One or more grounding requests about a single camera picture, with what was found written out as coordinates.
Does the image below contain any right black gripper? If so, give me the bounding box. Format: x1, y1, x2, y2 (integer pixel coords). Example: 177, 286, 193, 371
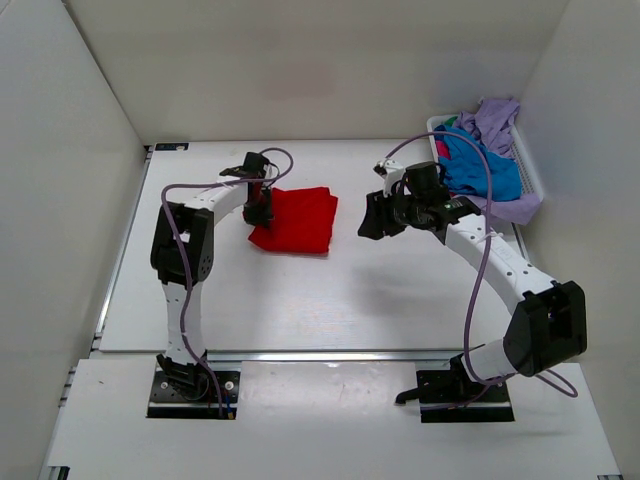
359, 186, 425, 240

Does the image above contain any red t shirt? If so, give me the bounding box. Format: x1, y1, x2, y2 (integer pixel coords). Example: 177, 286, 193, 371
248, 187, 338, 256

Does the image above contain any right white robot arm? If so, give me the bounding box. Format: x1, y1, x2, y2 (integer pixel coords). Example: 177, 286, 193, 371
358, 159, 587, 401

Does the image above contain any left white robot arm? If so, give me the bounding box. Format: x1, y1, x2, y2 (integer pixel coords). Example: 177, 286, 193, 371
150, 151, 280, 398

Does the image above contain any pink garment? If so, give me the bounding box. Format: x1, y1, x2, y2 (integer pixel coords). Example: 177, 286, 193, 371
435, 140, 451, 160

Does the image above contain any blue t shirt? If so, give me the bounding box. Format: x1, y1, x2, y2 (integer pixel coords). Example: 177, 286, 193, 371
436, 125, 522, 202

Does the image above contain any lavender t shirt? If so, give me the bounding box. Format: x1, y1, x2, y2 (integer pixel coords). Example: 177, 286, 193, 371
452, 98, 541, 225

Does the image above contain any white plastic basket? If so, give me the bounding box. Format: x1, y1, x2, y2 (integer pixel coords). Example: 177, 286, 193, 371
427, 115, 543, 208

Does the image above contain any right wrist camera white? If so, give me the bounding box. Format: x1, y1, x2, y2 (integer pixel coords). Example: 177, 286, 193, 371
374, 158, 405, 197

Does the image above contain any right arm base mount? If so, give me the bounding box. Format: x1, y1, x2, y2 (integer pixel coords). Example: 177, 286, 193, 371
394, 355, 515, 424

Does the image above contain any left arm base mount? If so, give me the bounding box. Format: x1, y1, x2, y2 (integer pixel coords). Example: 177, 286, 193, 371
146, 354, 241, 421

